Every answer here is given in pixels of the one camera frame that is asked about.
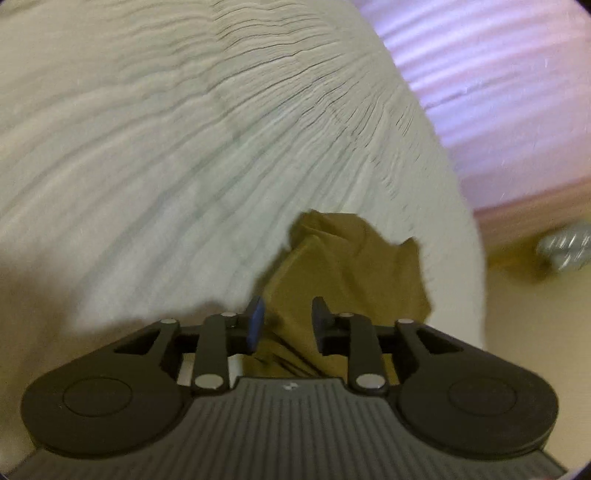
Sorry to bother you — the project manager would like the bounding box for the olive brown garment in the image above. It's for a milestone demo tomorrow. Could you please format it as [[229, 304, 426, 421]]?
[[243, 209, 435, 380]]

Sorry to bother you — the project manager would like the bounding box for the white wrinkled bed sheet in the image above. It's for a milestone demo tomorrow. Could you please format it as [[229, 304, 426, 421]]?
[[0, 0, 486, 476]]

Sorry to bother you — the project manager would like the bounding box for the grey shoe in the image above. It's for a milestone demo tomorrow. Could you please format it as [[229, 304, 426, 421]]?
[[536, 223, 591, 273]]

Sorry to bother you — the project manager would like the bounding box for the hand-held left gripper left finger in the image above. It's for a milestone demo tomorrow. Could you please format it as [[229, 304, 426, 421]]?
[[112, 296, 266, 396]]

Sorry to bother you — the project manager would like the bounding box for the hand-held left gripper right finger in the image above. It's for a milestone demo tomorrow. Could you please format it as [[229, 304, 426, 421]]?
[[311, 296, 465, 396]]

